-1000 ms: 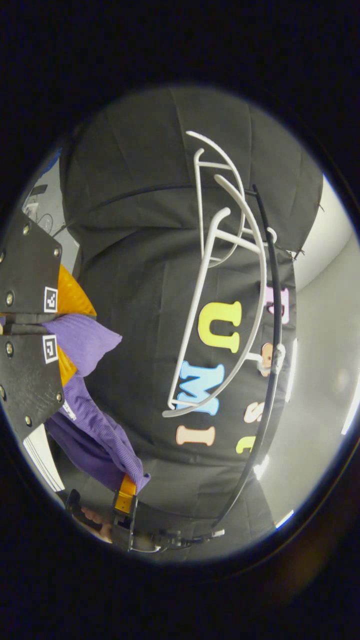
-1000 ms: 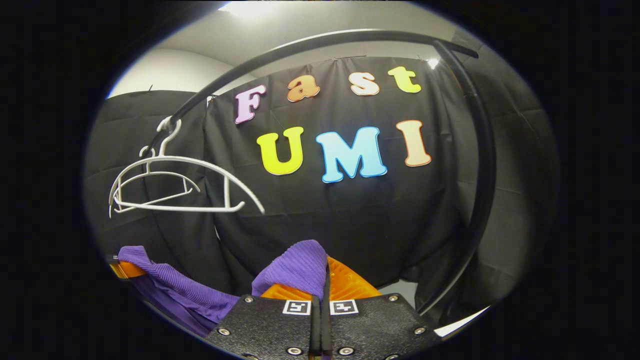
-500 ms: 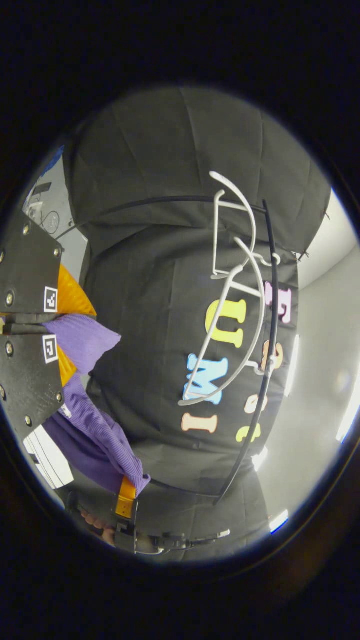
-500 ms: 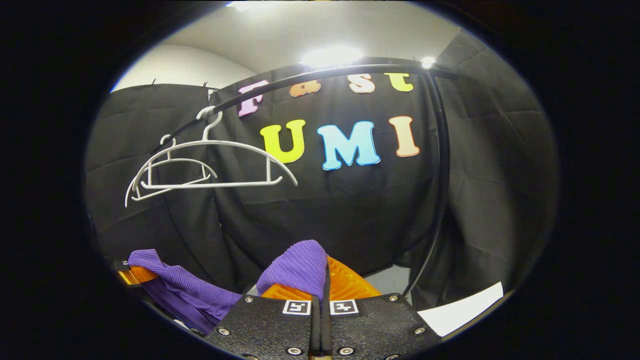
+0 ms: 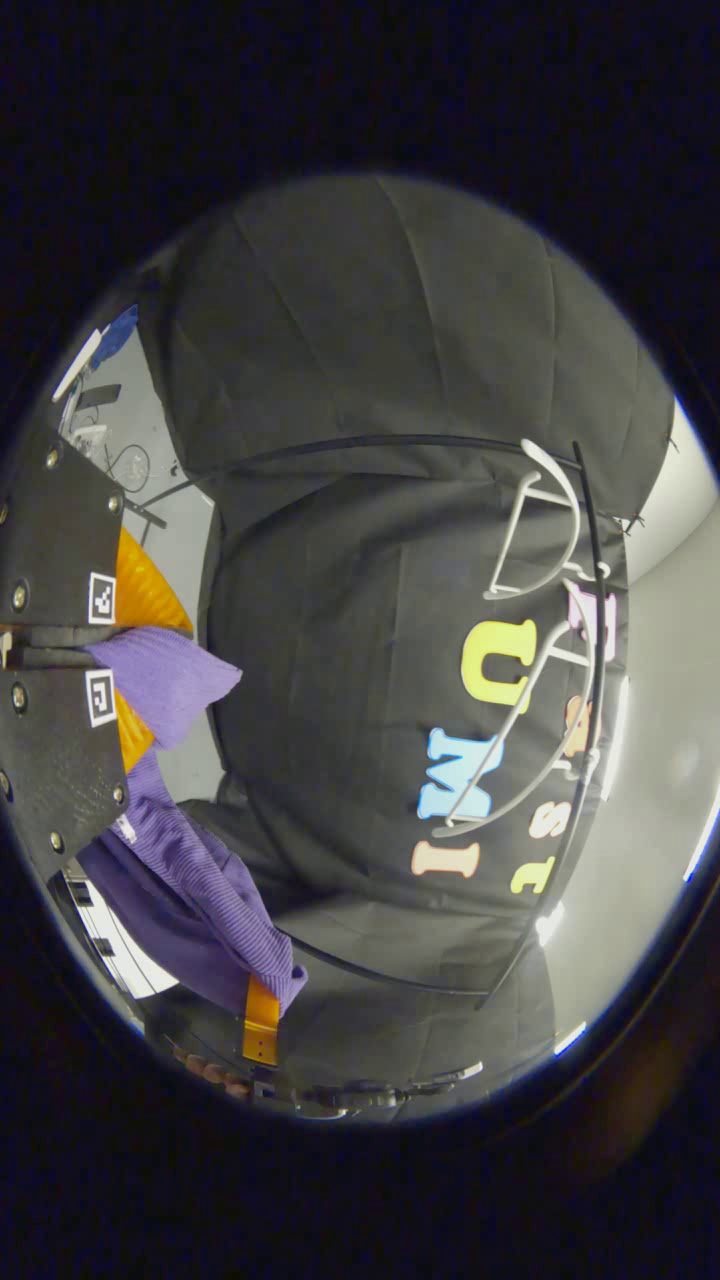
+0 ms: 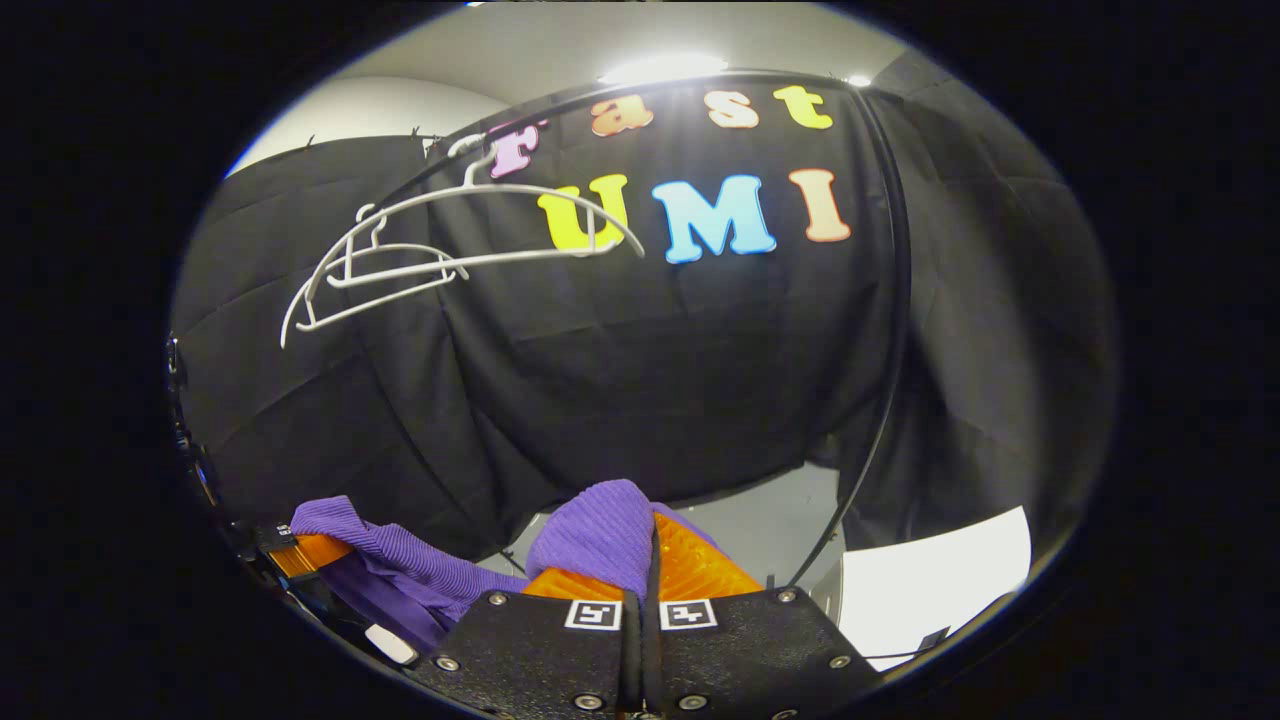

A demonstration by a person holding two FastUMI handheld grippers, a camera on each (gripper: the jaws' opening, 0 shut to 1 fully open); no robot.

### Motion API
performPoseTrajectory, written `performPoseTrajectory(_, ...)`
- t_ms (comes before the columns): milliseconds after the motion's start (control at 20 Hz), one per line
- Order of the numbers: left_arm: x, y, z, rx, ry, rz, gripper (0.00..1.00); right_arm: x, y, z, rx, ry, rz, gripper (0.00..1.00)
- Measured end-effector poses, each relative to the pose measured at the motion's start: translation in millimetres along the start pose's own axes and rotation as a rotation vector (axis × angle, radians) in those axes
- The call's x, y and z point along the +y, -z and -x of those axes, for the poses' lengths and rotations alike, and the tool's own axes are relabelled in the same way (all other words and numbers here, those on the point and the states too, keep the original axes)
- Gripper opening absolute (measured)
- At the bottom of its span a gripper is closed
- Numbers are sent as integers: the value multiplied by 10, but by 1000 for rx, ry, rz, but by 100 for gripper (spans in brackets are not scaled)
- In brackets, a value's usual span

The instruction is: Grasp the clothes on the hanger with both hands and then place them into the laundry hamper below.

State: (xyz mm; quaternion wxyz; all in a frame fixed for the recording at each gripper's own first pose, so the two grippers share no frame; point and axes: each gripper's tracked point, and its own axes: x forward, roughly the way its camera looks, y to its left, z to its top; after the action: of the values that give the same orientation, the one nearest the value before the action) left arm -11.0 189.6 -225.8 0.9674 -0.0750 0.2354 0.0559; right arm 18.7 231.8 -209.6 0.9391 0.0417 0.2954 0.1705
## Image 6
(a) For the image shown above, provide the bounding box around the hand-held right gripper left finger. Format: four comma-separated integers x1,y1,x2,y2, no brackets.
408,564,643,720

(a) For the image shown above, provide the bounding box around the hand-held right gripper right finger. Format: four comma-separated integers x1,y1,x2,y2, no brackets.
640,508,888,720

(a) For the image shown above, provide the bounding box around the purple knit cardigan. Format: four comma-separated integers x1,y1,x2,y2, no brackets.
289,478,723,666

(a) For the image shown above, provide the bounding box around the white clothes hanger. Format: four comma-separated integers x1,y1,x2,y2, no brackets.
279,204,472,350
323,132,648,292

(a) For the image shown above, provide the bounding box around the black clothes rack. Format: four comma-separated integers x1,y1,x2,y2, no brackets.
375,67,913,591

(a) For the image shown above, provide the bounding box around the white board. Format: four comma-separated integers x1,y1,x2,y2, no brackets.
838,504,1033,672

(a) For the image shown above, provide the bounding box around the black backdrop cloth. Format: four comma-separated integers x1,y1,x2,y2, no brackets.
167,74,1118,603

